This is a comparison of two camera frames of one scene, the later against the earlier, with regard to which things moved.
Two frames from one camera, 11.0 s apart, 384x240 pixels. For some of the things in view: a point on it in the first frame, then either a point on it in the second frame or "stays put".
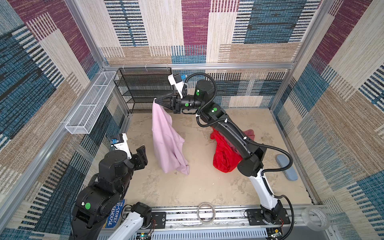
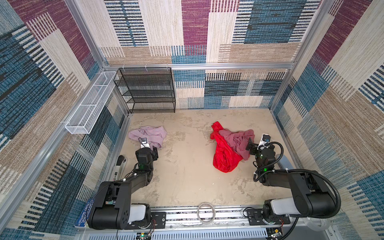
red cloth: x=225 y=158 stays put
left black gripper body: x=138 y=161 → x=153 y=154
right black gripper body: x=177 y=106 → x=253 y=151
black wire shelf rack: x=139 y=86 stays put
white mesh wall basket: x=84 y=119 stays put
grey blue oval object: x=283 y=160 stays put
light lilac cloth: x=168 y=143 → x=155 y=134
